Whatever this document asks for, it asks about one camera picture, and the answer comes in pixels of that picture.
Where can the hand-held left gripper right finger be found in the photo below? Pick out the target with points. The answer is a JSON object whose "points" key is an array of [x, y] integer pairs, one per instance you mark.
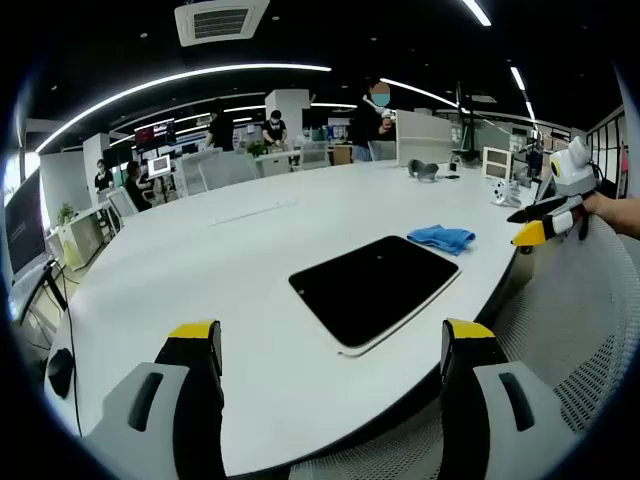
{"points": [[480, 450]]}

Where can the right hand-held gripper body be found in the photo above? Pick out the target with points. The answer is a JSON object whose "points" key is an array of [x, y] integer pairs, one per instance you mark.
{"points": [[572, 172]]}

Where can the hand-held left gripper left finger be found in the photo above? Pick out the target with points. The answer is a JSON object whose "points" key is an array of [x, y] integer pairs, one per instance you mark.
{"points": [[150, 440]]}

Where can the blue cleaning cloth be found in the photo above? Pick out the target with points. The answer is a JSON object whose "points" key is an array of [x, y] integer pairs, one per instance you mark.
{"points": [[442, 237]]}

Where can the person's right hand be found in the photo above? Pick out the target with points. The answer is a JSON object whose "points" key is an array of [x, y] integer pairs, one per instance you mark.
{"points": [[602, 207]]}

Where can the white controller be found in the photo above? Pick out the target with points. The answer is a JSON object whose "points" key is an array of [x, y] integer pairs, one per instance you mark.
{"points": [[504, 192]]}

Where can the white mesh office chair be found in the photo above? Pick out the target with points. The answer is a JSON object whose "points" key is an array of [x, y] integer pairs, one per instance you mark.
{"points": [[575, 310]]}

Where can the black tripod stand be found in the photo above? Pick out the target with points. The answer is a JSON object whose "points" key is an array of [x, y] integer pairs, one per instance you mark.
{"points": [[467, 145]]}

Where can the black computer mouse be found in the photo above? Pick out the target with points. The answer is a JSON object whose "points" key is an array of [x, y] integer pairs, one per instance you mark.
{"points": [[60, 372]]}

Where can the grey headset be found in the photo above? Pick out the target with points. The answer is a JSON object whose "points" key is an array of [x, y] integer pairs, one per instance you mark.
{"points": [[422, 170]]}

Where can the grey desk partition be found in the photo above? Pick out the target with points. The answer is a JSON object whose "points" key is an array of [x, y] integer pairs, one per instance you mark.
{"points": [[422, 137]]}

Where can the black monitor stand desk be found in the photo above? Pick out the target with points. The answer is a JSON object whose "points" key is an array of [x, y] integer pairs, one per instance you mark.
{"points": [[55, 287]]}

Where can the short ceiling light strip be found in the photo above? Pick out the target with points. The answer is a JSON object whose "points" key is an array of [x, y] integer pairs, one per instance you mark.
{"points": [[477, 12]]}

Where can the white low cabinet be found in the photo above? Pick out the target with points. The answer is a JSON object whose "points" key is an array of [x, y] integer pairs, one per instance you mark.
{"points": [[82, 235]]}

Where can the green potted plant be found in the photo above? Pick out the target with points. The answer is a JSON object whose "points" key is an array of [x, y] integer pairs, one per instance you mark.
{"points": [[65, 212]]}

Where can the open black laptop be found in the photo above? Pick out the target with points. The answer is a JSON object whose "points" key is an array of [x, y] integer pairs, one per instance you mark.
{"points": [[25, 230]]}

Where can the small white framed screen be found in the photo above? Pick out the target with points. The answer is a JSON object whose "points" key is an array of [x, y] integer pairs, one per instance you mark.
{"points": [[159, 165]]}

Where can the long curved ceiling light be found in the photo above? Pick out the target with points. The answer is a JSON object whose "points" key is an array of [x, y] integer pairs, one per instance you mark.
{"points": [[280, 65]]}

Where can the ceiling air conditioner vent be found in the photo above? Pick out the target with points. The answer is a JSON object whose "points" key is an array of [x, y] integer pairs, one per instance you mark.
{"points": [[220, 22]]}

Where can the red wall screen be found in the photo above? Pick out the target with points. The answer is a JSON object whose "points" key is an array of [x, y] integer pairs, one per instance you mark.
{"points": [[150, 134]]}

